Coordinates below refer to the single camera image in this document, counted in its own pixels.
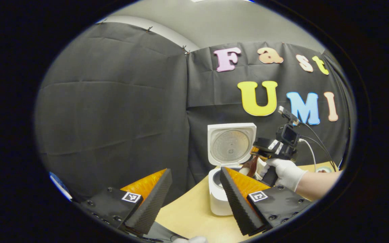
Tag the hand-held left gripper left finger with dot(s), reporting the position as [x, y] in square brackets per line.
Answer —
[154, 202]

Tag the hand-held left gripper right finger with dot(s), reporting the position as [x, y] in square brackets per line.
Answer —
[236, 202]

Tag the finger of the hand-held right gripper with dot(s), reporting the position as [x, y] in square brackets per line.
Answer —
[258, 154]
[263, 143]

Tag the white rice cooker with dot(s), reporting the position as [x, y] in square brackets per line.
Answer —
[231, 145]

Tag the black backdrop cloth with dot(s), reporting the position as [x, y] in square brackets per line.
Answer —
[113, 118]

